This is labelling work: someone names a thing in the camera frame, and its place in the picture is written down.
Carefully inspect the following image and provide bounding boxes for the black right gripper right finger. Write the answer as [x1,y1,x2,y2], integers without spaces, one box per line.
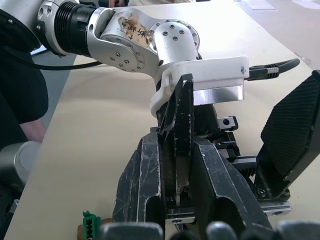
[192,137,274,232]

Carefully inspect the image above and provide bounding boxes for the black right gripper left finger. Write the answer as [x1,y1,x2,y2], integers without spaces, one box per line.
[111,131,167,225]

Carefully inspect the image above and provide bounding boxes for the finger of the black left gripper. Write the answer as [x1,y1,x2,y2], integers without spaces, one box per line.
[252,69,320,201]
[156,72,196,206]

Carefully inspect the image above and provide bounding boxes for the green plastic gripper part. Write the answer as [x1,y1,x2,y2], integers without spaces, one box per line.
[82,210,102,240]

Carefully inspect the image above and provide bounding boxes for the grey rounded shape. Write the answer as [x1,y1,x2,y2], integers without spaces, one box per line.
[0,140,42,187]

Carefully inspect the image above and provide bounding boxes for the person in black shirt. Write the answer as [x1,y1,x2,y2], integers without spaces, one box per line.
[0,49,49,145]

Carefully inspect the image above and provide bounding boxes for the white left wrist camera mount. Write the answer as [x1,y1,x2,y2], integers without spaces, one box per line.
[149,56,250,118]

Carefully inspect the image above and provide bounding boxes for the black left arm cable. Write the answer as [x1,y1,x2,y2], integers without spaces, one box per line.
[0,44,302,81]

